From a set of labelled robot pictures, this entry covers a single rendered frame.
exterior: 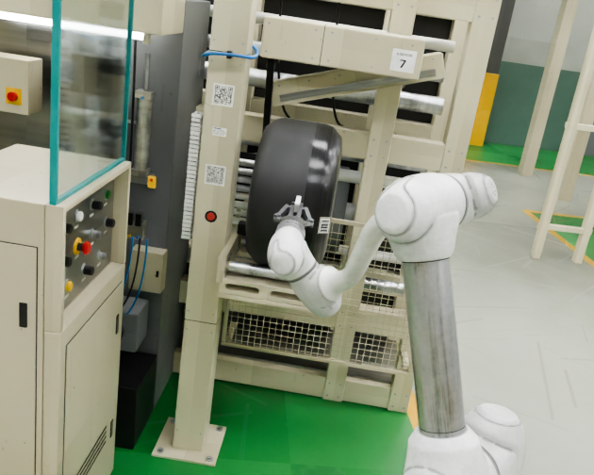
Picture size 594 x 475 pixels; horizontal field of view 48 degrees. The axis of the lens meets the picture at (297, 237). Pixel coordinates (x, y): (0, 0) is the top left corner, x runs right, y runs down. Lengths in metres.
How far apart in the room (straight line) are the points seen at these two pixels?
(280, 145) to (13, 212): 0.90
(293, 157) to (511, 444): 1.16
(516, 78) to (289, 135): 10.10
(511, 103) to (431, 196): 10.98
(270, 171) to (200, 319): 0.72
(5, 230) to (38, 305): 0.22
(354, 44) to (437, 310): 1.41
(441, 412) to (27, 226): 1.14
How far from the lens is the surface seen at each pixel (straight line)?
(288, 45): 2.59
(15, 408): 2.15
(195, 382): 2.79
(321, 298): 1.88
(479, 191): 1.48
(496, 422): 1.63
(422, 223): 1.33
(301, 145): 2.28
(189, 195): 2.49
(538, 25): 12.30
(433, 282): 1.39
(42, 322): 1.97
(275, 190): 2.22
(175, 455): 2.95
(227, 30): 2.35
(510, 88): 12.25
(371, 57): 2.58
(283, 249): 1.81
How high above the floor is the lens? 1.85
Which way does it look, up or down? 19 degrees down
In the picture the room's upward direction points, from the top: 9 degrees clockwise
